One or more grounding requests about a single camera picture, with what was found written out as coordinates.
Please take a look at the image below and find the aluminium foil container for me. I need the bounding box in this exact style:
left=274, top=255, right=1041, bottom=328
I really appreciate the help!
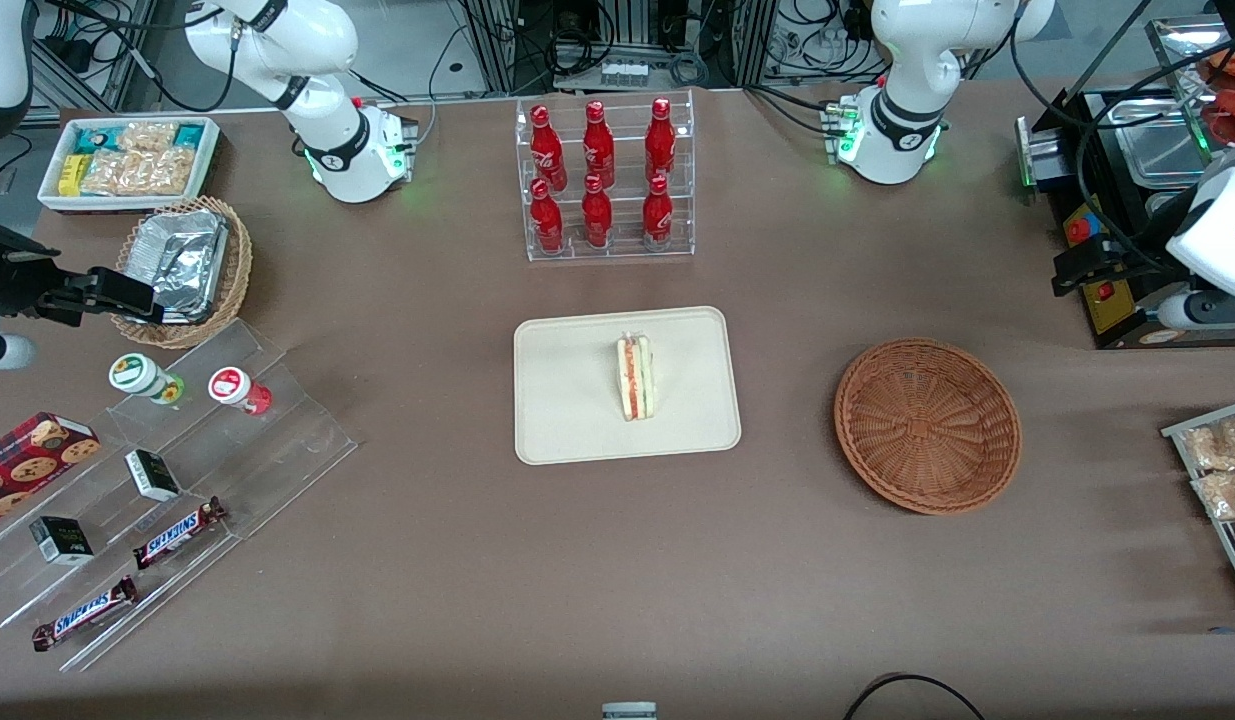
left=124, top=209, right=229, bottom=324

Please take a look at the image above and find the white rectangular snack bin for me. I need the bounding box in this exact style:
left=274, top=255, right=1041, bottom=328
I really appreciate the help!
left=37, top=116, right=221, bottom=214

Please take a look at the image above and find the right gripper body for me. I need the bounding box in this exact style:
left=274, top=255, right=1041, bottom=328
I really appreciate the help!
left=0, top=225, right=60, bottom=323

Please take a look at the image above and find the round brown wicker basket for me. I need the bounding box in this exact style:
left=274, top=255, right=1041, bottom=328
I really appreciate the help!
left=834, top=338, right=1023, bottom=516

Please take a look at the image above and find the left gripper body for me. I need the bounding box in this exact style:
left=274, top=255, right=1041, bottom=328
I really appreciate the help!
left=1167, top=160, right=1235, bottom=298

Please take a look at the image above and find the clear bag of fried snacks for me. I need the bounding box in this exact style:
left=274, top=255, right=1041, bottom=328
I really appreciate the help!
left=1191, top=470, right=1235, bottom=522
left=1182, top=417, right=1235, bottom=472

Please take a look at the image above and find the black looped cable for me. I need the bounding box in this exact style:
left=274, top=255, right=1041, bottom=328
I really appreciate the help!
left=842, top=673, right=988, bottom=720

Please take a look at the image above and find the small clear bag of crackers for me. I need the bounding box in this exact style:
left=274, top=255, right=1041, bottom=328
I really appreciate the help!
left=117, top=121, right=178, bottom=152

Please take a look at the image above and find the oval light wicker basket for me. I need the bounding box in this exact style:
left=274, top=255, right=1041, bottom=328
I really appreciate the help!
left=110, top=196, right=254, bottom=350

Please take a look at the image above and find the steel pan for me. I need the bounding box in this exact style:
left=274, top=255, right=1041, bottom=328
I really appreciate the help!
left=1112, top=95, right=1215, bottom=188

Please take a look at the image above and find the triangle sandwich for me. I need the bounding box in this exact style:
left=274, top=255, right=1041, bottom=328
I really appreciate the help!
left=617, top=334, right=658, bottom=422

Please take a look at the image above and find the large clear bag of crackers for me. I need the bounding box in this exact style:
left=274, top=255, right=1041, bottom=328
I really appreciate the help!
left=82, top=147, right=197, bottom=197

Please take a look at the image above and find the beige rectangular tray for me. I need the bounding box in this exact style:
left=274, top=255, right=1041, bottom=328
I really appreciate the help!
left=514, top=306, right=742, bottom=466

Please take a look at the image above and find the red cola bottle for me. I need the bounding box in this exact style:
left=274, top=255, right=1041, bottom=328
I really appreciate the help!
left=583, top=100, right=616, bottom=189
left=582, top=174, right=614, bottom=249
left=530, top=104, right=568, bottom=191
left=642, top=175, right=674, bottom=251
left=645, top=97, right=676, bottom=183
left=530, top=178, right=565, bottom=254

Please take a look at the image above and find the clear acrylic stepped display stand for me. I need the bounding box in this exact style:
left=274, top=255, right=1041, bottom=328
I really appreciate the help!
left=0, top=318, right=359, bottom=673

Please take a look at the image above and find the cup with green lid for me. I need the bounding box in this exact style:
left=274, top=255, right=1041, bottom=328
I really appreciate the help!
left=108, top=353, right=186, bottom=406

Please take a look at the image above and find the snickers chocolate bar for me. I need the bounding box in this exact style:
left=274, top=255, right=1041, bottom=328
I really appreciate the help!
left=31, top=575, right=139, bottom=653
left=132, top=496, right=228, bottom=571

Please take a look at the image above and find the cup with red lid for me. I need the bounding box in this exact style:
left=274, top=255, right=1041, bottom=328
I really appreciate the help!
left=208, top=366, right=273, bottom=417

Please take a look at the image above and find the black food warmer appliance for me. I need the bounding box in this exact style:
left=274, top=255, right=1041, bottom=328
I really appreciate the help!
left=1017, top=85, right=1235, bottom=350

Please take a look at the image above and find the red plaid cookie box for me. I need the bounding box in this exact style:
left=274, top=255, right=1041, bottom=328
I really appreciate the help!
left=0, top=411, right=102, bottom=532

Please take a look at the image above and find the small black white box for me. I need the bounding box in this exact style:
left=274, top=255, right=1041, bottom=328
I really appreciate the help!
left=125, top=449, right=182, bottom=503
left=29, top=515, right=96, bottom=567

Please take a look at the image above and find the grey box with green light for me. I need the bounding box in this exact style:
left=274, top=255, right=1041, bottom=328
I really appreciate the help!
left=1015, top=113, right=1068, bottom=193

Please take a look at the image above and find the clear acrylic bottle rack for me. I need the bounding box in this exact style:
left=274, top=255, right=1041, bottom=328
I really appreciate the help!
left=515, top=90, right=696, bottom=263

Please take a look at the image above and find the tray of packaged snacks right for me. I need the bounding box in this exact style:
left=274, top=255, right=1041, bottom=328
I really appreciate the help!
left=1161, top=398, right=1235, bottom=613

